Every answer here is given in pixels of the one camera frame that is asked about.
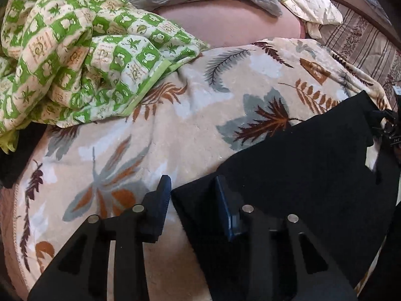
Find green patterned quilt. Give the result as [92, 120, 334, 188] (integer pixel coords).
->
[0, 0, 211, 151]

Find wooden bed frame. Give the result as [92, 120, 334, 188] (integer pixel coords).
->
[326, 0, 401, 52]

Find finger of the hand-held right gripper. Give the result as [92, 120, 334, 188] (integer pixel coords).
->
[371, 108, 396, 138]

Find pink bed sheet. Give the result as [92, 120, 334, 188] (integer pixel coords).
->
[153, 0, 348, 51]

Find cream floral cloth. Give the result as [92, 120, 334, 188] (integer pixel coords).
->
[266, 0, 344, 40]

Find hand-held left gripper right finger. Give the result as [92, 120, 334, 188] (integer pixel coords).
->
[214, 175, 359, 301]

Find brown striped bed sheet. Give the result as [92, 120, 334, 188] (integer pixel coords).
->
[320, 0, 401, 109]

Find black pants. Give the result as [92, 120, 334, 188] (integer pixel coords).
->
[171, 90, 401, 301]

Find leaf print blanket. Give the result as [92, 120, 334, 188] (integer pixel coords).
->
[0, 38, 392, 301]

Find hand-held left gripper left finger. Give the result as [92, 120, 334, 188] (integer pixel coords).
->
[28, 174, 172, 301]

